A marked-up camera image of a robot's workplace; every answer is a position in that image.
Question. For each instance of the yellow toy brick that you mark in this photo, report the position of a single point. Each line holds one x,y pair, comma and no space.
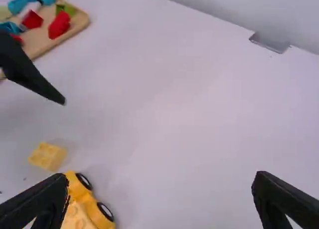
47,156

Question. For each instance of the tan tray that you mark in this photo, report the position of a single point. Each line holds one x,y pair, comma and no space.
74,27

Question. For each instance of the yellow toy car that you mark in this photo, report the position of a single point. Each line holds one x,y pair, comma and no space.
84,199

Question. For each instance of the red toy brick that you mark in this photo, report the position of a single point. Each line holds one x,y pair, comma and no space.
32,20
59,25
18,38

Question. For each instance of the green toy brick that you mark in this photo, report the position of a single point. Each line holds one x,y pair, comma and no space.
66,10

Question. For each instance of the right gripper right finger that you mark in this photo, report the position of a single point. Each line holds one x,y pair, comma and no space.
281,204

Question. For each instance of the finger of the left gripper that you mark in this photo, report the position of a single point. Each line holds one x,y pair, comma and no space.
22,67

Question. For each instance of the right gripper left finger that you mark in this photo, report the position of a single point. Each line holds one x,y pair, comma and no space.
37,204

